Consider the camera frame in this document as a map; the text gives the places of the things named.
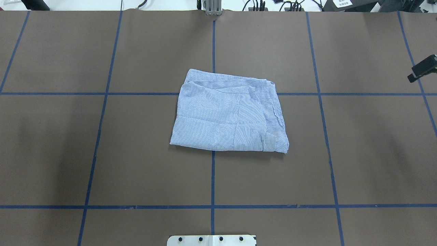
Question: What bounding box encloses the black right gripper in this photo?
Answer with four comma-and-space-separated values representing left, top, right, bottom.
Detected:
407, 54, 437, 83

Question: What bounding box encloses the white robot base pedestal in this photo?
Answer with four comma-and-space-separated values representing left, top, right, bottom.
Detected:
167, 235, 257, 246

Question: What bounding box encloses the blue striped button shirt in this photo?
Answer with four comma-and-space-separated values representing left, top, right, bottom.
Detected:
170, 69, 290, 153

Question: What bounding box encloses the grey aluminium frame post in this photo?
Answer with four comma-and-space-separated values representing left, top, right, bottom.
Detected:
202, 0, 223, 16

